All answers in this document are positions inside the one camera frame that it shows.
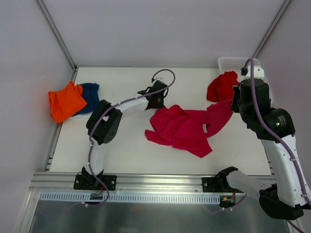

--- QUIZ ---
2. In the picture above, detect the white plastic basket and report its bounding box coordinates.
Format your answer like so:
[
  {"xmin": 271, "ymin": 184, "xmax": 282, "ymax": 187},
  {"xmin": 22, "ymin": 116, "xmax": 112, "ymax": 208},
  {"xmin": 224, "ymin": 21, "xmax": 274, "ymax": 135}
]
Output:
[{"xmin": 217, "ymin": 56, "xmax": 274, "ymax": 107}]

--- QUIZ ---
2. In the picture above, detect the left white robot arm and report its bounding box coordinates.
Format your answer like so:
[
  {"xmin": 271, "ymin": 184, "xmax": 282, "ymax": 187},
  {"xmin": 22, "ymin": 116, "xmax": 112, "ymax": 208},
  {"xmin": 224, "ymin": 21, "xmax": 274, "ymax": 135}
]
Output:
[{"xmin": 73, "ymin": 80, "xmax": 169, "ymax": 190}]

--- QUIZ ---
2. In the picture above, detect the navy blue t shirt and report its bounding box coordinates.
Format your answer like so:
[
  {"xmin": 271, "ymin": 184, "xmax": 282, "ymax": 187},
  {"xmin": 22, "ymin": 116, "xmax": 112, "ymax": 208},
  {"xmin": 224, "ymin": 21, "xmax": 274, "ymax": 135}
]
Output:
[{"xmin": 74, "ymin": 83, "xmax": 100, "ymax": 116}]

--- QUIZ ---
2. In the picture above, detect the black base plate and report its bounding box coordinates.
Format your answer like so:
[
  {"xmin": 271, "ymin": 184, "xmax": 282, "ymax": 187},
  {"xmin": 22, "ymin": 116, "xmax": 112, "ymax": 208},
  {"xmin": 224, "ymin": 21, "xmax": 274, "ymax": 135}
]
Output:
[
  {"xmin": 201, "ymin": 176, "xmax": 242, "ymax": 193},
  {"xmin": 73, "ymin": 174, "xmax": 117, "ymax": 191}
]

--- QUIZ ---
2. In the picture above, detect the orange t shirt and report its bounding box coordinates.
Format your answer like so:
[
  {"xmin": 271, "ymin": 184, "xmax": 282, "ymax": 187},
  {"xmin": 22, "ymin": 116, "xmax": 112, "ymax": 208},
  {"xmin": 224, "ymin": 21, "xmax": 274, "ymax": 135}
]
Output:
[{"xmin": 48, "ymin": 81, "xmax": 87, "ymax": 123}]

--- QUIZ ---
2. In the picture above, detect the white slotted cable duct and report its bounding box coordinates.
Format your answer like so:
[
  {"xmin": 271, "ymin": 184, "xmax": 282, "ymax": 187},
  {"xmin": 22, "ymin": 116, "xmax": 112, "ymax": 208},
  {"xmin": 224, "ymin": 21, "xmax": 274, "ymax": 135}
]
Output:
[{"xmin": 39, "ymin": 192, "xmax": 221, "ymax": 204}]

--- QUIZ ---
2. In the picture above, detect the red t shirt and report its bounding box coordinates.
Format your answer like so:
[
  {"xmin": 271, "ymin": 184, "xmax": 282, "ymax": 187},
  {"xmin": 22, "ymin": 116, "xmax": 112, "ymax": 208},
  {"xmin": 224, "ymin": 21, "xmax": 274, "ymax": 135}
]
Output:
[{"xmin": 207, "ymin": 71, "xmax": 238, "ymax": 102}]

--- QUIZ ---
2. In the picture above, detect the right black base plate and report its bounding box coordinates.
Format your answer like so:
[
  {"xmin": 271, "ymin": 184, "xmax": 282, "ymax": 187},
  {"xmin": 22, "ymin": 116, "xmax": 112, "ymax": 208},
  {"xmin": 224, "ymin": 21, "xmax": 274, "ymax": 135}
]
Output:
[{"xmin": 201, "ymin": 176, "xmax": 242, "ymax": 193}]

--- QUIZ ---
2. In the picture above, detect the magenta t shirt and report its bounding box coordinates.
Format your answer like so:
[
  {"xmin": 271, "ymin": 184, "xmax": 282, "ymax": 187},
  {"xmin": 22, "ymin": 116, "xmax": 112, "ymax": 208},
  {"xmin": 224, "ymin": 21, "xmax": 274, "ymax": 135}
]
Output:
[{"xmin": 145, "ymin": 100, "xmax": 233, "ymax": 158}]

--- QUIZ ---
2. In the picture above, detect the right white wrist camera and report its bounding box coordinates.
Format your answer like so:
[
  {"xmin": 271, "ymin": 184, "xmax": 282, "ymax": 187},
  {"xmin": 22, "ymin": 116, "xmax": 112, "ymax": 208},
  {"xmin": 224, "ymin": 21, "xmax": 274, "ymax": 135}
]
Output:
[{"xmin": 240, "ymin": 65, "xmax": 265, "ymax": 81}]

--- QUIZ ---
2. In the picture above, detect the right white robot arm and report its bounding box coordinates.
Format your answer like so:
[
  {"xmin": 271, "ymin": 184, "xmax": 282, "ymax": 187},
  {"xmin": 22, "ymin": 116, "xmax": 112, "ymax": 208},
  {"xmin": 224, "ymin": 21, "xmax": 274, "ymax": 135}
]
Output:
[{"xmin": 216, "ymin": 79, "xmax": 311, "ymax": 220}]

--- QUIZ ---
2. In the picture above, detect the aluminium mounting rail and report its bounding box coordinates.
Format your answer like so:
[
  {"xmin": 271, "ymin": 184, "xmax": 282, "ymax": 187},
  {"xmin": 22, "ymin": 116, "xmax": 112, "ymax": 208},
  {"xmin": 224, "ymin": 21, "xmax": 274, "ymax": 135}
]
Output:
[{"xmin": 29, "ymin": 172, "xmax": 222, "ymax": 194}]

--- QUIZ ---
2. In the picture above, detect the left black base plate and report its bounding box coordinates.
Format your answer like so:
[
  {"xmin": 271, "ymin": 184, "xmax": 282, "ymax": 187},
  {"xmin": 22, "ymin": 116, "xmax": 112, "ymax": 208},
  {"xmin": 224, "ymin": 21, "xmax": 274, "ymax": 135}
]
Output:
[{"xmin": 73, "ymin": 174, "xmax": 117, "ymax": 191}]

